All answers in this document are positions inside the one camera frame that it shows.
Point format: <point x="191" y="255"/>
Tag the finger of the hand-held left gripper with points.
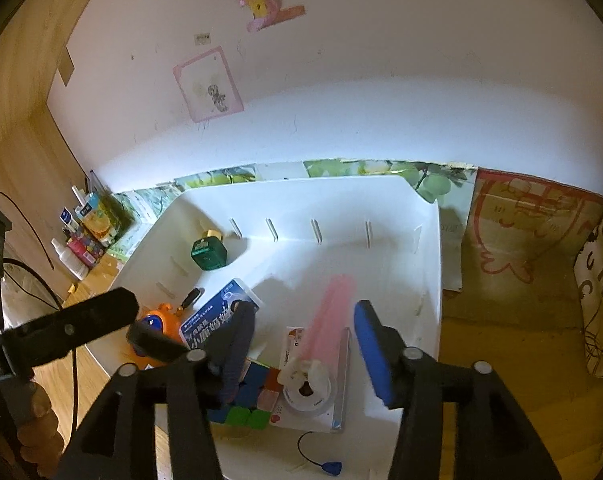
<point x="81" y="325"/>
<point x="154" y="342"/>

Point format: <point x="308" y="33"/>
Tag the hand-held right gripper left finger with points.
<point x="236" y="335"/>

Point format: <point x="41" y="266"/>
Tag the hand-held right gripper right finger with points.
<point x="374" y="350"/>

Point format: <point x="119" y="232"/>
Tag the orange round toy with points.
<point x="156" y="320"/>

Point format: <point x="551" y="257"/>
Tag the pink hair roller clip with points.
<point x="326" y="320"/>

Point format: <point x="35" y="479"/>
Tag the multicoloured puzzle cube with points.
<point x="246" y="395"/>

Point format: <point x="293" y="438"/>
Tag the white plastic storage bin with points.
<point x="301" y="260"/>

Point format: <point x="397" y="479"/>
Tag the blue and white packet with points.
<point x="211" y="310"/>

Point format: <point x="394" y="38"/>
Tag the white box with red print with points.
<point x="339" y="390"/>

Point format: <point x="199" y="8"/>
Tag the white dropper bottle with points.
<point x="71" y="260"/>

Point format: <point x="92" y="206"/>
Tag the colourful small pack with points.
<point x="86" y="247"/>

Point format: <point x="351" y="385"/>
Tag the clear tape roll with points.
<point x="306" y="397"/>

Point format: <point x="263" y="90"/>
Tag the green bottle with gold cap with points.
<point x="210" y="252"/>

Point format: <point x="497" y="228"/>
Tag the orange print carton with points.
<point x="99" y="220"/>

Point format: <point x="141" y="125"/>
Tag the cardboard box with red cartoon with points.
<point x="521" y="240"/>

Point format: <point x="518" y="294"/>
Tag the printed cream cloth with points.
<point x="601" y="285"/>

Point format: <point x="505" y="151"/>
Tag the wooden turned post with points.
<point x="36" y="430"/>

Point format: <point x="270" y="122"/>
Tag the floral wall strip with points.
<point x="231" y="175"/>

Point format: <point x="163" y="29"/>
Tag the pink framed wall drawing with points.
<point x="209" y="85"/>

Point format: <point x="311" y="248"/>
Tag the small wall label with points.
<point x="202" y="37"/>

